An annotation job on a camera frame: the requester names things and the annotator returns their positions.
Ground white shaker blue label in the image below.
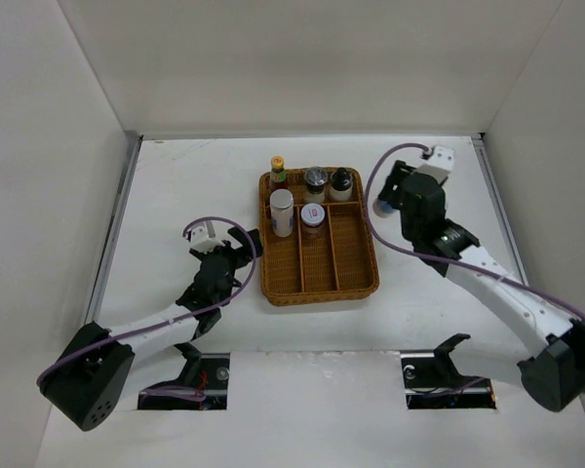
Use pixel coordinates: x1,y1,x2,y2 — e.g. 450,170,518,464
372,196,397,218

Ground black-cap white spice bottle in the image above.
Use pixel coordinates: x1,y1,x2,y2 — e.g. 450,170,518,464
330,167,353,202

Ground silver-lid white shaker bottle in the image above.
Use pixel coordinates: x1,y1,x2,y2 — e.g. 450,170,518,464
269,189,293,238

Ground red sauce bottle yellow cap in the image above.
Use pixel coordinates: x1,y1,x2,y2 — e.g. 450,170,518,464
269,156,288,191

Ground chrome-top pepper grinder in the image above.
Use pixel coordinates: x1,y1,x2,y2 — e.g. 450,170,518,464
303,166,329,204

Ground dark spice jar white lid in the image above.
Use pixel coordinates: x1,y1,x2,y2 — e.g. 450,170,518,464
300,203,326,239

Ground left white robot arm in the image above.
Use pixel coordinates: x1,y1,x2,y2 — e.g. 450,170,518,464
36,216,263,432

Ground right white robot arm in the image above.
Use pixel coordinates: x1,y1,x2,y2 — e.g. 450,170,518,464
373,161,585,412

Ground brown wicker divided tray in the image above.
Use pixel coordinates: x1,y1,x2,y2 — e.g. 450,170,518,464
258,168,379,306

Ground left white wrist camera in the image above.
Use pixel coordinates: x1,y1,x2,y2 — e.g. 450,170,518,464
182,221,223,254

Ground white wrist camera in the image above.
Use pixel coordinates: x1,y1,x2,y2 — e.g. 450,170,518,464
415,145,455,186
182,221,223,254

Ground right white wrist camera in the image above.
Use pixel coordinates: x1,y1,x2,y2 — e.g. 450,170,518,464
415,145,455,186

